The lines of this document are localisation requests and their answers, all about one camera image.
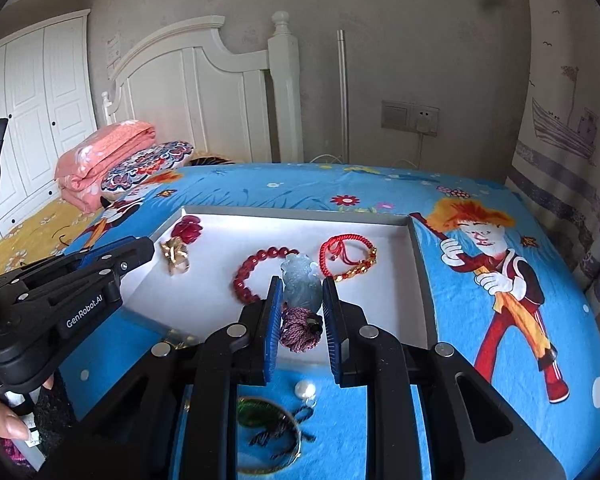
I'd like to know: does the dark red bead bracelet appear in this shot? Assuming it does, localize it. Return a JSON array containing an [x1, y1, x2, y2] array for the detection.
[[232, 246, 306, 305]]

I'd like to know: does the blue cartoon printed cloth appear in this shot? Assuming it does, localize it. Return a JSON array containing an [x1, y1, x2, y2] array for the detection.
[[60, 161, 600, 480]]

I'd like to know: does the person's left hand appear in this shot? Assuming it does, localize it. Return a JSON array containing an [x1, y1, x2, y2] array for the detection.
[[0, 400, 31, 442]]

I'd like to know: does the gold bangle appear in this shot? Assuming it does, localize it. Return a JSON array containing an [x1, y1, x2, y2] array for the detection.
[[236, 405, 305, 475]]

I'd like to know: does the yellow floral bed sheet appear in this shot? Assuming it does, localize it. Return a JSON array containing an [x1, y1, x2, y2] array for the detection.
[[0, 195, 111, 276]]

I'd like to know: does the white bed headboard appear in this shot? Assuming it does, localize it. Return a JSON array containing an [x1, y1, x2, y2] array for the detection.
[[102, 10, 303, 166]]

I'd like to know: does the red rose brooch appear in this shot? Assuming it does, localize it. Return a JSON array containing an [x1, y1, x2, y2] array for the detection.
[[171, 215, 202, 245]]

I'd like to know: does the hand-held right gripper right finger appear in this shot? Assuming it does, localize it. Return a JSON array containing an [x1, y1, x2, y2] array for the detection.
[[321, 276, 568, 480]]

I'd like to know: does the gold bow brooch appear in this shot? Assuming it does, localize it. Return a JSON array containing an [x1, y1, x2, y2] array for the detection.
[[160, 237, 192, 277]]

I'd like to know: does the white shallow tray box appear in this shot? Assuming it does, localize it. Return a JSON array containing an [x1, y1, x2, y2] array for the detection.
[[115, 204, 440, 356]]

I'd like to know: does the dark fuzzy cloth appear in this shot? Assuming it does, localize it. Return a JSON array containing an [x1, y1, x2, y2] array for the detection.
[[30, 380, 78, 461]]

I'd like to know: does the pink folded quilt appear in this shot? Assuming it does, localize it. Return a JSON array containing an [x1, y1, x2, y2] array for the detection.
[[55, 120, 157, 211]]

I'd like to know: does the white pearl earring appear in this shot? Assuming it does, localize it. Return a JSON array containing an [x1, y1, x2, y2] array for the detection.
[[294, 381, 318, 406]]

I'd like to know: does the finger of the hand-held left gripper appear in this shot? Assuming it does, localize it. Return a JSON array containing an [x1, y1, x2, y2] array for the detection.
[[0, 241, 156, 311], [0, 236, 148, 286]]

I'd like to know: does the grey wall switch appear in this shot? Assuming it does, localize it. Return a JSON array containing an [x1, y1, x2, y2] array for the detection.
[[381, 100, 412, 130]]

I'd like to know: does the white wardrobe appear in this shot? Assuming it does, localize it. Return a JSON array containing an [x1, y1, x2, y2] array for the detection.
[[0, 9, 98, 233]]

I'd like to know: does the green round pendant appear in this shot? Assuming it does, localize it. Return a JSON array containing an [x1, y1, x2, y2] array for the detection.
[[237, 397, 283, 428]]

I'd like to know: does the jade pendant with purple tassel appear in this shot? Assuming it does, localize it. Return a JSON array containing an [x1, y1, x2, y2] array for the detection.
[[279, 254, 326, 356]]

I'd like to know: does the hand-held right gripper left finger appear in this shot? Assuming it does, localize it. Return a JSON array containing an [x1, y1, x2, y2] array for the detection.
[[45, 276, 286, 480]]

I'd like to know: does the dark braided cord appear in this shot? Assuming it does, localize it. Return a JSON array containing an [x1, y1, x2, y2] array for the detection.
[[250, 406, 317, 448]]

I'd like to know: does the wall socket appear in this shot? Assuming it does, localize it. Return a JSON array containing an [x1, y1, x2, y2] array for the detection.
[[409, 104, 440, 137]]

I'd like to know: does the red cord gold bead bracelet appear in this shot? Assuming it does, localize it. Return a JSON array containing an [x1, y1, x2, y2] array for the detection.
[[319, 234, 379, 282]]

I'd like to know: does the metal pole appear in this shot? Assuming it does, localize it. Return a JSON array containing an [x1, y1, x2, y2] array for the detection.
[[336, 30, 350, 163]]

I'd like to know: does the patterned round pillow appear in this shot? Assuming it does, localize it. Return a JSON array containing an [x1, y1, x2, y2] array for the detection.
[[100, 141, 195, 201]]

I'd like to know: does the white charger cable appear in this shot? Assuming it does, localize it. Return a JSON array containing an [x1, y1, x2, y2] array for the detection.
[[411, 132, 427, 168]]

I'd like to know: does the boat printed curtain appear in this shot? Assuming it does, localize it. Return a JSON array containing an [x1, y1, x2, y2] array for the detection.
[[505, 0, 600, 311]]

